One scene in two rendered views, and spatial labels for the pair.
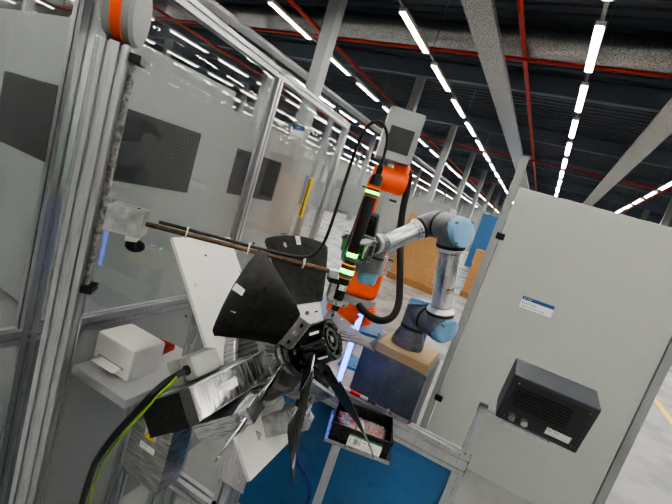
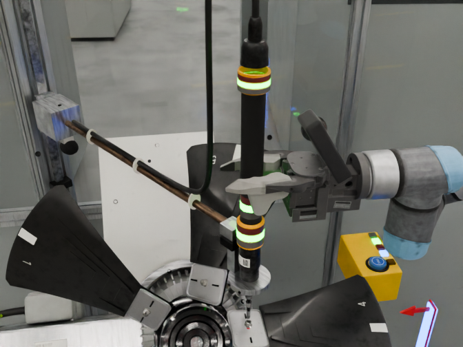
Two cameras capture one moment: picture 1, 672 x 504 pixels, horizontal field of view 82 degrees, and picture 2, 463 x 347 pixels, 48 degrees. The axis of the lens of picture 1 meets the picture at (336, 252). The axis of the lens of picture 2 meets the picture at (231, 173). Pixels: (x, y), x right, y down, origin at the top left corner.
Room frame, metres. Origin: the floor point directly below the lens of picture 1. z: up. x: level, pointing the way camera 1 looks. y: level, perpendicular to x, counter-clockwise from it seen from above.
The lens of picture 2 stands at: (0.82, -0.60, 1.90)
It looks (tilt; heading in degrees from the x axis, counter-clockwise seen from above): 31 degrees down; 61
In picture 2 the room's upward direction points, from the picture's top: straight up
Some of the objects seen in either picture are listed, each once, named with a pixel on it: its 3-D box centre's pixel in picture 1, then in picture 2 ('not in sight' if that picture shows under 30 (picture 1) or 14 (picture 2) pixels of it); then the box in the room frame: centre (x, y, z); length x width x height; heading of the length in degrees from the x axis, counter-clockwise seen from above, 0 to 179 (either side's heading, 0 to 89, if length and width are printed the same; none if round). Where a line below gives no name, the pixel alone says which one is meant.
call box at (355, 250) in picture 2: not in sight; (367, 268); (1.60, 0.10, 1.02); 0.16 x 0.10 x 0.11; 70
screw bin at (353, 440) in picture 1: (361, 428); not in sight; (1.29, -0.28, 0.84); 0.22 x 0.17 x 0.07; 85
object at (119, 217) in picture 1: (125, 218); (56, 116); (1.00, 0.56, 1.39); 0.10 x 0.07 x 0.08; 105
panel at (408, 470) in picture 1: (329, 484); not in sight; (1.47, -0.27, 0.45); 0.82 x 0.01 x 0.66; 70
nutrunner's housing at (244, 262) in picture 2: (357, 239); (251, 175); (1.16, -0.05, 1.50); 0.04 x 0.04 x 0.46
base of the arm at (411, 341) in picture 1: (410, 334); not in sight; (1.74, -0.44, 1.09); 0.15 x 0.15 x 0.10
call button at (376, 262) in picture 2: not in sight; (377, 263); (1.59, 0.06, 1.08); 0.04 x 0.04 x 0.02
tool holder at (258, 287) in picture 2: (338, 287); (244, 255); (1.16, -0.04, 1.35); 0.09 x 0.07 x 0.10; 105
